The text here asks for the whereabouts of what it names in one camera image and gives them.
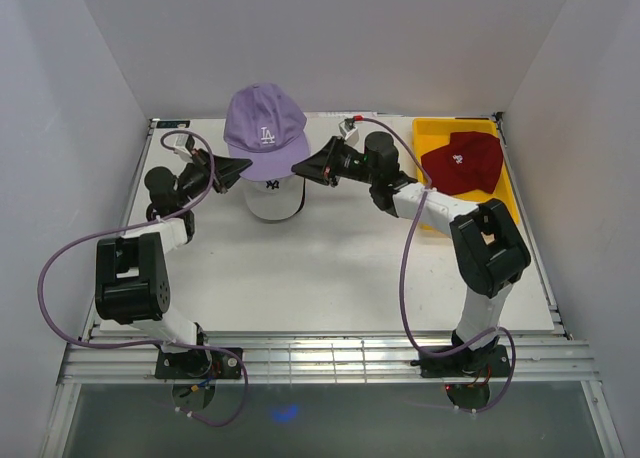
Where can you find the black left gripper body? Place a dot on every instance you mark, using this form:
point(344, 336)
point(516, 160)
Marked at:
point(195, 182)

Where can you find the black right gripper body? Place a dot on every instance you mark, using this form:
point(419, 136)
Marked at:
point(348, 165)

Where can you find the black baseball cap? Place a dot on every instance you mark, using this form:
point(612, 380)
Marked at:
point(297, 194)

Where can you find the white baseball cap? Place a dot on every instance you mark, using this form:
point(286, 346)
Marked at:
point(266, 184)

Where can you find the purple baseball cap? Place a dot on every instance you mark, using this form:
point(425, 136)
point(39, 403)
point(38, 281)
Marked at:
point(266, 126)

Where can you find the dark red baseball cap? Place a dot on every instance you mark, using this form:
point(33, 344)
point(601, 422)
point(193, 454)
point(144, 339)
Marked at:
point(470, 161)

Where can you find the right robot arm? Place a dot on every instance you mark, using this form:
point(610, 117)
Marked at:
point(490, 252)

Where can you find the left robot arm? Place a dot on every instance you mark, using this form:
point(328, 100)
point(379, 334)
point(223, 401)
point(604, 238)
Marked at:
point(132, 282)

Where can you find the dark label sticker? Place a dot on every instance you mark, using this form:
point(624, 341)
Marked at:
point(168, 124)

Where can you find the yellow plastic tray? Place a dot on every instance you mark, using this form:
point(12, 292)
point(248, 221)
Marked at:
point(432, 133)

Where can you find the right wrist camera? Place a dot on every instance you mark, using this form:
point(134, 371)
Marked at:
point(349, 131)

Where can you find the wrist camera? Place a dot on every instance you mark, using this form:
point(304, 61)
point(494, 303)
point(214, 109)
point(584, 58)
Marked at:
point(349, 131)
point(184, 146)

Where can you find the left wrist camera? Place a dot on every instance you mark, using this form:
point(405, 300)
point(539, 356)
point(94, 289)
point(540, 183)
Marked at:
point(184, 146)

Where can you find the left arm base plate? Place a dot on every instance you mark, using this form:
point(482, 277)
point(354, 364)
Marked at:
point(193, 364)

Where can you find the aluminium frame rail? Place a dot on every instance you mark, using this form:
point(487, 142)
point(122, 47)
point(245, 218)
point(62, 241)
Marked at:
point(274, 361)

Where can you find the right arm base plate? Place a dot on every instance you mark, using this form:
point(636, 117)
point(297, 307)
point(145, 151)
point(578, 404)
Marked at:
point(492, 361)

